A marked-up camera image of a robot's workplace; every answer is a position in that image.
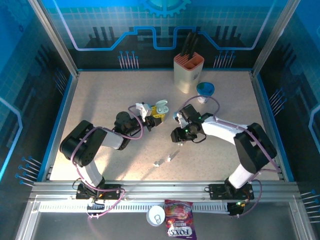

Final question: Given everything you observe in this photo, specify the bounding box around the pale mint earbud charging case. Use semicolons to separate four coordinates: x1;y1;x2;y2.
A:
154;99;170;116

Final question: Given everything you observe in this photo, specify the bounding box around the yogurt cup with blue lid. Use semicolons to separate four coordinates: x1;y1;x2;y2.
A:
196;81;216;105

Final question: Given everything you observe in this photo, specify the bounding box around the cream knife block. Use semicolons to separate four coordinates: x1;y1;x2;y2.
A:
173;52;205;94

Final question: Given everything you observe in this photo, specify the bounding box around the purple snack bag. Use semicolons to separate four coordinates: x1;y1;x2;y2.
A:
164;199;198;240

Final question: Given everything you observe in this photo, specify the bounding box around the white can with pull tab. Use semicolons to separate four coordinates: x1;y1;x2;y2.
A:
146;205;166;227

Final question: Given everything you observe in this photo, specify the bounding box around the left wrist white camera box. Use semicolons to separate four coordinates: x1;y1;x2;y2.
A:
134;101;153;120

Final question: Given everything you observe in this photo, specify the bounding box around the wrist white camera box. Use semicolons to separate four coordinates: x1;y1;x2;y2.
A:
173;112;186;126
134;101;153;120

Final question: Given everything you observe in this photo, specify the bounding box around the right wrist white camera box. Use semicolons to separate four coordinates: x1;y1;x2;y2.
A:
173;112;186;126

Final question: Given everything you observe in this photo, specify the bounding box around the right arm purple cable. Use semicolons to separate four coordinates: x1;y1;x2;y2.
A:
178;96;282;220

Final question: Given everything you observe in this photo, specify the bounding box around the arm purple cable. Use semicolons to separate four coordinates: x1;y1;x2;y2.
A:
178;96;282;220
70;104;145;220

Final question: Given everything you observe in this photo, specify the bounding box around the aluminium frame rail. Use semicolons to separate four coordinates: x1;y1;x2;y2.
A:
29;180;305;201

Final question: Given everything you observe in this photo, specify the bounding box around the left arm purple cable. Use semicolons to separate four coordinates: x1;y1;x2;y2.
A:
70;104;145;220

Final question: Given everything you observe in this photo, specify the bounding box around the black handled knife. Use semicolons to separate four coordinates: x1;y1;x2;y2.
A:
190;37;200;61
186;31;198;60
180;31;193;56

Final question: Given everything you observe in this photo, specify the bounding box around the white slotted cable tray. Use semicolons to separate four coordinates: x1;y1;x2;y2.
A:
37;201;231;214

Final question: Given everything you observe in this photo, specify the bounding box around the aluminium frame post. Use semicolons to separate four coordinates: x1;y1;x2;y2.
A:
28;0;79;77
251;0;301;76

